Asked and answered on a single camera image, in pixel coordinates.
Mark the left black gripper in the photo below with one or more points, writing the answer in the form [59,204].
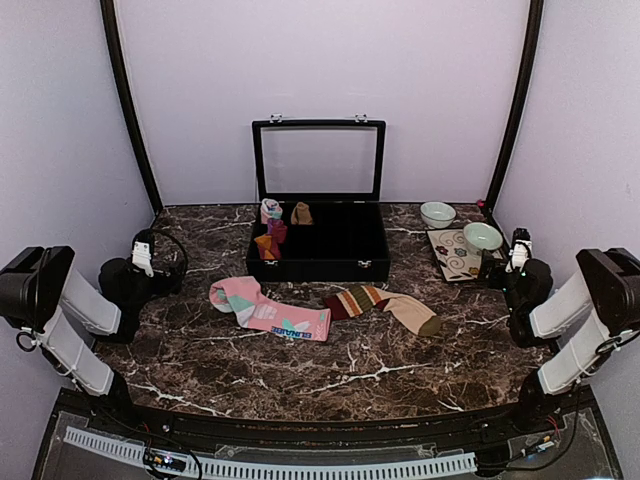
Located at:
[174,286]

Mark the pink patterned sock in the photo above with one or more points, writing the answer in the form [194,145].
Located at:
[243,297]

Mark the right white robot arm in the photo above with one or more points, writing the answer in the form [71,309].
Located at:
[595,313]

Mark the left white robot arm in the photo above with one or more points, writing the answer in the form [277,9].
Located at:
[43,297]

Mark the near pale green bowl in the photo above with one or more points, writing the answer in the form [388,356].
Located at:
[480,237]

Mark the pale green bowl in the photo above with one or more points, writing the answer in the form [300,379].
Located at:
[480,237]
[437,215]

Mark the floral square plate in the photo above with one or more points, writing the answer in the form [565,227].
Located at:
[459,262]

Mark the far pale green bowl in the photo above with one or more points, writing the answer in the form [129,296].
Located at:
[437,215]

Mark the striped brown beige sock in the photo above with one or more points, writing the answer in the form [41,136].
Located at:
[411,313]

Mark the rolled orange sock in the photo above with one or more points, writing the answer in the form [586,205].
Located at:
[268,247]

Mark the rolled purple red sock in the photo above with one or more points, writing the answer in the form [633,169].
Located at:
[277,229]

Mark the rolled pink white sock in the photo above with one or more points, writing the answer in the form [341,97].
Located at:
[270,209]

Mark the small circuit board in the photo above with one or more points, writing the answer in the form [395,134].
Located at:
[163,460]

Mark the rolled brown sock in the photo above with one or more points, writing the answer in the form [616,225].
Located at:
[301,215]

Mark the black glass-lid storage box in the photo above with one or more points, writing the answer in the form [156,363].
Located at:
[335,166]

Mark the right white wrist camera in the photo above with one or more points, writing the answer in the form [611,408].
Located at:
[519,254]

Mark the white slotted cable duct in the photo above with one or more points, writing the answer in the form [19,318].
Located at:
[239,462]

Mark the left black frame post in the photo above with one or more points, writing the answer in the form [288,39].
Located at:
[119,71]

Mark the black frame post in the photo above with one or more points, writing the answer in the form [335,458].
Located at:
[530,44]
[119,71]

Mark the right black frame post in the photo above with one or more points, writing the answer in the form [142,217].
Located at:
[530,44]

